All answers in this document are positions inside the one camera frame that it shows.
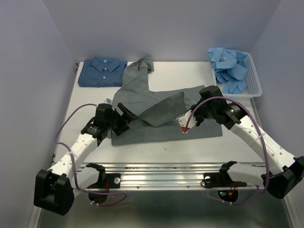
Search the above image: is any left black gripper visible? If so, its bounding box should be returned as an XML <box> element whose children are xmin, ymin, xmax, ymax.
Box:
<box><xmin>105</xmin><ymin>103</ymin><xmax>138</xmax><ymax>135</ymax></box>

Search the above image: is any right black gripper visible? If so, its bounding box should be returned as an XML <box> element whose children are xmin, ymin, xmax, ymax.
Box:
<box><xmin>185</xmin><ymin>97</ymin><xmax>216</xmax><ymax>126</ymax></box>

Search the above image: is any grey long sleeve shirt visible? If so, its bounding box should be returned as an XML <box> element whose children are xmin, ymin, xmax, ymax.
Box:
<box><xmin>109</xmin><ymin>56</ymin><xmax>222</xmax><ymax>146</ymax></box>

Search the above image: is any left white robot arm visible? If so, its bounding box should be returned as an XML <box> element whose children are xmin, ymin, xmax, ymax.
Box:
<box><xmin>34</xmin><ymin>103</ymin><xmax>137</xmax><ymax>216</ymax></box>

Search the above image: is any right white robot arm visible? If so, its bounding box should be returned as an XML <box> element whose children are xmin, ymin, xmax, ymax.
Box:
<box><xmin>183</xmin><ymin>85</ymin><xmax>304</xmax><ymax>199</ymax></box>

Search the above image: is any white plastic basket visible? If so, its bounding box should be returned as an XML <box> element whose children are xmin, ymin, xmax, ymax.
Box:
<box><xmin>211</xmin><ymin>52</ymin><xmax>262</xmax><ymax>100</ymax></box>

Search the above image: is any folded dark blue checked shirt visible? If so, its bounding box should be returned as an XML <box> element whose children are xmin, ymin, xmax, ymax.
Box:
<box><xmin>78</xmin><ymin>57</ymin><xmax>128</xmax><ymax>87</ymax></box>

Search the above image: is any crumpled light blue shirt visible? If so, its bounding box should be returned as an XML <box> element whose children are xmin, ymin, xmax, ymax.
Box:
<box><xmin>207</xmin><ymin>47</ymin><xmax>249</xmax><ymax>94</ymax></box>

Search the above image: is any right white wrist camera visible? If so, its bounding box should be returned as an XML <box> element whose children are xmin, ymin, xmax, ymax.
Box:
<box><xmin>177</xmin><ymin>110</ymin><xmax>197</xmax><ymax>133</ymax></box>

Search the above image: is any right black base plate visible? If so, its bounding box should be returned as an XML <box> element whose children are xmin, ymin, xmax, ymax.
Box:
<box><xmin>201</xmin><ymin>172</ymin><xmax>247</xmax><ymax>189</ymax></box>

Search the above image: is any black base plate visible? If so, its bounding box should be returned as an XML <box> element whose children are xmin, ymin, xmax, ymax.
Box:
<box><xmin>89</xmin><ymin>173</ymin><xmax>121</xmax><ymax>190</ymax></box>
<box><xmin>201</xmin><ymin>172</ymin><xmax>247</xmax><ymax>189</ymax></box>

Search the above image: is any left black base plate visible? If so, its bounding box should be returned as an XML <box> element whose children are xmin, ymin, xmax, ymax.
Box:
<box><xmin>89</xmin><ymin>173</ymin><xmax>121</xmax><ymax>190</ymax></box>

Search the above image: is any aluminium mounting rail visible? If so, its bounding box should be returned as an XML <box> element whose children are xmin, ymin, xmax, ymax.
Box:
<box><xmin>38</xmin><ymin>162</ymin><xmax>291</xmax><ymax>190</ymax></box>

